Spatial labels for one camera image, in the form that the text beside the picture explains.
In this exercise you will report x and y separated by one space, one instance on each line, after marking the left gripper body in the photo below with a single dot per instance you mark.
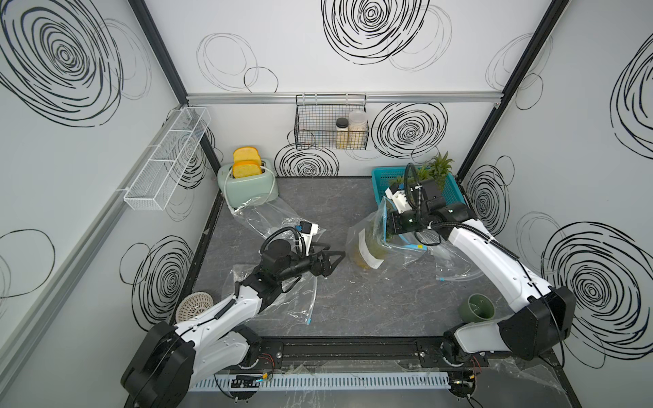
298 264

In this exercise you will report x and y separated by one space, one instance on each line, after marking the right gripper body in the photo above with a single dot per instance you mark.
410 221

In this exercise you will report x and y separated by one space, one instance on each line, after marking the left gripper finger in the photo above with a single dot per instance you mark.
326 268
329 257

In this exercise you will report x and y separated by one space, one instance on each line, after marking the blue-zip clear bag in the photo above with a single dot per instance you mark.
407 247

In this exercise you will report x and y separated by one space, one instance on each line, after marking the clear zip-top bag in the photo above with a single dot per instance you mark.
267 217
293 307
452 265

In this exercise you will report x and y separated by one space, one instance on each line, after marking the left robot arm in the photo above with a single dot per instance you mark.
173 358

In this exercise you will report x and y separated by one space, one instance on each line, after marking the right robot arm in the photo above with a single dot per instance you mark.
542 314

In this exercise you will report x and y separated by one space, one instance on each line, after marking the teal plastic basket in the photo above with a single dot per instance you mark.
383 178

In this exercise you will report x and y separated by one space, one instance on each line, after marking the mint green toaster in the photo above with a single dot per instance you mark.
237 192

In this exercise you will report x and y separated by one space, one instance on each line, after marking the white woven ball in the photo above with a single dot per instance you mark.
193 305

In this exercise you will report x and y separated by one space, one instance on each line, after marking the front yellow toast slice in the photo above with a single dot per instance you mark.
246 168

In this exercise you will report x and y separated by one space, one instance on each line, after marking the yellow toast slice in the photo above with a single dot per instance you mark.
246 168
247 153

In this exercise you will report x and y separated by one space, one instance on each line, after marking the white-lid spice jar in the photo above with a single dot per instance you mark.
357 130

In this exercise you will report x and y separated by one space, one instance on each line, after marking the rear yellow toast slice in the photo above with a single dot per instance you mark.
247 153

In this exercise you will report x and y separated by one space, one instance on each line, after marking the green ceramic cup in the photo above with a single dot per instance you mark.
476 308

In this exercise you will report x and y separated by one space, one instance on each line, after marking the dark-lid spice jar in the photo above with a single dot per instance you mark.
342 138

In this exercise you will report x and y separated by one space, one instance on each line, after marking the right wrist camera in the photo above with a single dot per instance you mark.
398 199

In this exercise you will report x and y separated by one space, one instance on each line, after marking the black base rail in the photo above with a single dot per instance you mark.
426 352

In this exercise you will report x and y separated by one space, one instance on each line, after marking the grey slotted cable duct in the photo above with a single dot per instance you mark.
324 382

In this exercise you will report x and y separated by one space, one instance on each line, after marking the black wire wall basket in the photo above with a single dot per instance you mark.
316 115

